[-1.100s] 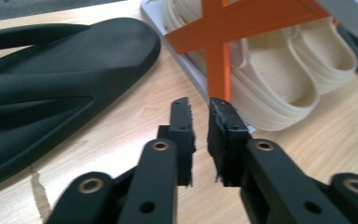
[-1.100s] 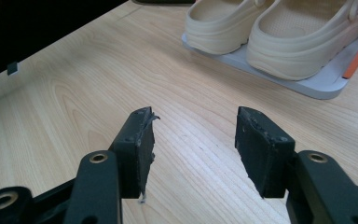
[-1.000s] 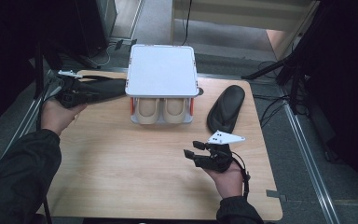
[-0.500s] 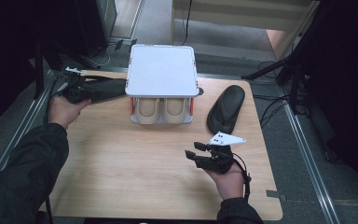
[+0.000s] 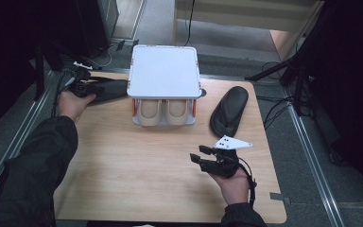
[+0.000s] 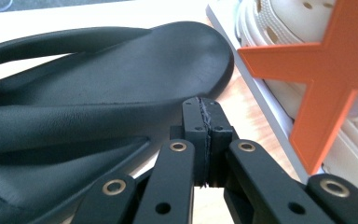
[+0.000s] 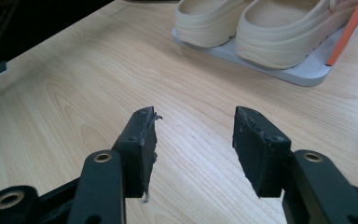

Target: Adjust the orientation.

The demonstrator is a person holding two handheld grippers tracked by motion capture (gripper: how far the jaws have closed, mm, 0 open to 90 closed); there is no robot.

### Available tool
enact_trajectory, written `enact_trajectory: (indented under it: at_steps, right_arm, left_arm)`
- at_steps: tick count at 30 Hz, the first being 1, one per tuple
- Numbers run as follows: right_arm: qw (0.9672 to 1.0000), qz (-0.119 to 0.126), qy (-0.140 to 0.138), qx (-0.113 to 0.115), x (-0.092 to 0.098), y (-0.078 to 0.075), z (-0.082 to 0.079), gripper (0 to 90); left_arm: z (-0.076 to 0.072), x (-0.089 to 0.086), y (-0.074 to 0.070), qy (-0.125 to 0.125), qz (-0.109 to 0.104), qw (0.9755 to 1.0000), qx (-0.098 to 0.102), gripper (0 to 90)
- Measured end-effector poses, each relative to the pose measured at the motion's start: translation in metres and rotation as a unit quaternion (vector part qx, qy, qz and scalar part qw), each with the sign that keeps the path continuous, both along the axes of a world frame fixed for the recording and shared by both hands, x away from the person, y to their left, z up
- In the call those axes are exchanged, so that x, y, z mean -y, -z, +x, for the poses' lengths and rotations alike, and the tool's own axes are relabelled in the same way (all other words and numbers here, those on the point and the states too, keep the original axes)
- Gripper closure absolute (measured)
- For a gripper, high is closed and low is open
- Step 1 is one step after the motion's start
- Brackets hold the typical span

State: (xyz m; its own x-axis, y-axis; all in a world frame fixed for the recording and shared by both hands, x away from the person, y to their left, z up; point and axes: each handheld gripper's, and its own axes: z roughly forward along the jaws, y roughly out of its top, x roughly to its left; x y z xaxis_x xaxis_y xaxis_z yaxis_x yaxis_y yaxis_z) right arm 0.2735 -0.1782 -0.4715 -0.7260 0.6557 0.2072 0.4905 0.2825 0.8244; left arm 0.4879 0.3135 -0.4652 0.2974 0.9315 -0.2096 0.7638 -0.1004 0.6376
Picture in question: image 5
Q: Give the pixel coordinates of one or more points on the black metal stand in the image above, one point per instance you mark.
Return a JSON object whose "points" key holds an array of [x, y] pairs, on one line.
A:
{"points": [[39, 72]]}

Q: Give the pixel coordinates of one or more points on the person's left hand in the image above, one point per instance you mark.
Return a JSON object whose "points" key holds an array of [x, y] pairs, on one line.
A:
{"points": [[71, 105]]}

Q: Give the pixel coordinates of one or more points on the black power plugs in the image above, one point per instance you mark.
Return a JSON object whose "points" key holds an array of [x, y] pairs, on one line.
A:
{"points": [[127, 44]]}

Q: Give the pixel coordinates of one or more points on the black table grommet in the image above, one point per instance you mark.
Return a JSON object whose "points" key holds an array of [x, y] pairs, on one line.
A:
{"points": [[204, 92]]}

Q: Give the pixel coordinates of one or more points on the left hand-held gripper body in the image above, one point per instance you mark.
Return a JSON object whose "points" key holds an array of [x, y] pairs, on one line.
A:
{"points": [[79, 85]]}

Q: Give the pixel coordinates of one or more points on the black flip-flop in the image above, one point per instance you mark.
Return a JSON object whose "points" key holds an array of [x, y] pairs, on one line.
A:
{"points": [[230, 107], [115, 90]]}

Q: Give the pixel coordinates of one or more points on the black tripod stand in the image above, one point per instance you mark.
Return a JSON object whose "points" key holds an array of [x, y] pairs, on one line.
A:
{"points": [[271, 70]]}

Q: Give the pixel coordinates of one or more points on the person's right hand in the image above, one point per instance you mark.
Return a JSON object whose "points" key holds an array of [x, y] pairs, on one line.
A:
{"points": [[236, 189]]}

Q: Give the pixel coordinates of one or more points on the white shoe rack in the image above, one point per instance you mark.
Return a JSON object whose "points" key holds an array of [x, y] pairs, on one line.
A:
{"points": [[164, 72]]}

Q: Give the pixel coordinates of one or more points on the dark cabinet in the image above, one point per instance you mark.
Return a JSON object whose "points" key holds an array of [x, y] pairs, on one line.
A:
{"points": [[94, 25]]}

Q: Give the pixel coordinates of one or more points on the metal floor rail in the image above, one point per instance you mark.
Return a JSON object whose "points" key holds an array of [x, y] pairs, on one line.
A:
{"points": [[315, 164], [22, 132]]}

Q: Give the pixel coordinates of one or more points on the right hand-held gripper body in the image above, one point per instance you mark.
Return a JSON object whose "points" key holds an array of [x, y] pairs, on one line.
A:
{"points": [[225, 164]]}

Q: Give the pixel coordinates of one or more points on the cream perforated clog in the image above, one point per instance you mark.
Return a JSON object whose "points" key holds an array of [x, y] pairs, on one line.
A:
{"points": [[177, 111], [149, 112]]}

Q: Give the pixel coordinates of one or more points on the beige wooden furniture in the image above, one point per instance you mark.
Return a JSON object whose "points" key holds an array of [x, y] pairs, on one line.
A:
{"points": [[249, 14]]}

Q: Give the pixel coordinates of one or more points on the grey tape strip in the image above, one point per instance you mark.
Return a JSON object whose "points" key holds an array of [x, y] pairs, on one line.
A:
{"points": [[280, 198]]}

